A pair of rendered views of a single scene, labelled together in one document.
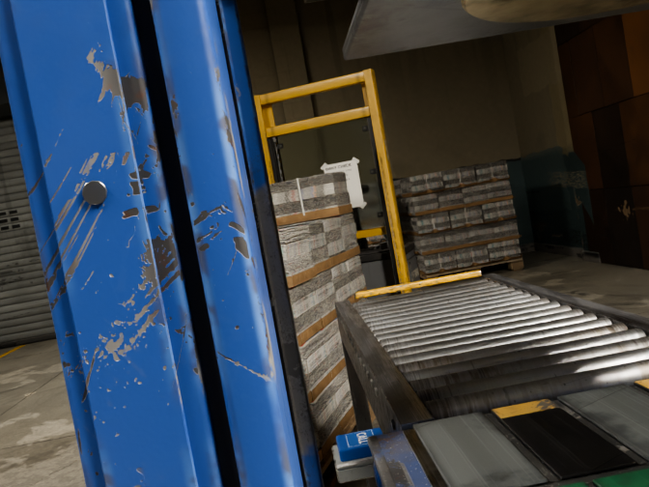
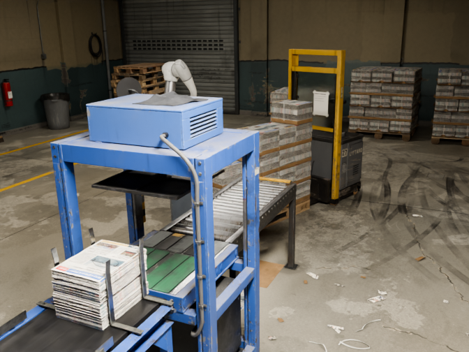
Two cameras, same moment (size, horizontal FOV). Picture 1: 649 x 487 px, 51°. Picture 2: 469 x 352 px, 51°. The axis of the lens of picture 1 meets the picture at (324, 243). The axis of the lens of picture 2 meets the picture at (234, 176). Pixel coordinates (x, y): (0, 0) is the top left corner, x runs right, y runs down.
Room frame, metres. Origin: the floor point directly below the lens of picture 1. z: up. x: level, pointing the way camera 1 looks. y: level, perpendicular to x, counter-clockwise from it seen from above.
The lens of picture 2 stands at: (-1.58, -1.99, 2.14)
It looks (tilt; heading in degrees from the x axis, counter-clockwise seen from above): 17 degrees down; 28
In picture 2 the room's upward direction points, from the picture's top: 1 degrees counter-clockwise
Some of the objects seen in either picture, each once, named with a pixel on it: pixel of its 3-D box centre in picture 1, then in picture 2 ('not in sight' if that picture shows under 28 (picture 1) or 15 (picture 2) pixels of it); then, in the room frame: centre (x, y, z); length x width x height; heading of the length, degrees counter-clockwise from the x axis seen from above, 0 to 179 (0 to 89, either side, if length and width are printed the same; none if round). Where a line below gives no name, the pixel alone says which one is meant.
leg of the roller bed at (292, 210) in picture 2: not in sight; (292, 232); (2.29, -0.52, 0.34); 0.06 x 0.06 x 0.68; 3
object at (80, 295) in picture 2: not in sight; (102, 281); (0.05, -0.38, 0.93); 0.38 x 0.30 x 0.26; 3
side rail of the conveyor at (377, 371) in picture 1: (367, 361); (208, 206); (1.62, -0.05, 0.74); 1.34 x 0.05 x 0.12; 3
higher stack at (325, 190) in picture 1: (326, 296); (291, 156); (3.69, 0.04, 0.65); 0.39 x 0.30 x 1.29; 73
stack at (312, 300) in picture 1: (291, 375); (249, 190); (3.00, 0.25, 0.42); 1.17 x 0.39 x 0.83; 163
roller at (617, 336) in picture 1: (524, 363); (213, 224); (1.24, -0.32, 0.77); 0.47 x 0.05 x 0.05; 93
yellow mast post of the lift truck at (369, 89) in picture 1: (391, 220); (336, 127); (4.01, -0.41, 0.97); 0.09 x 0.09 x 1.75; 73
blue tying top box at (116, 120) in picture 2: not in sight; (157, 119); (0.62, -0.35, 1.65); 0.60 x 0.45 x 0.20; 93
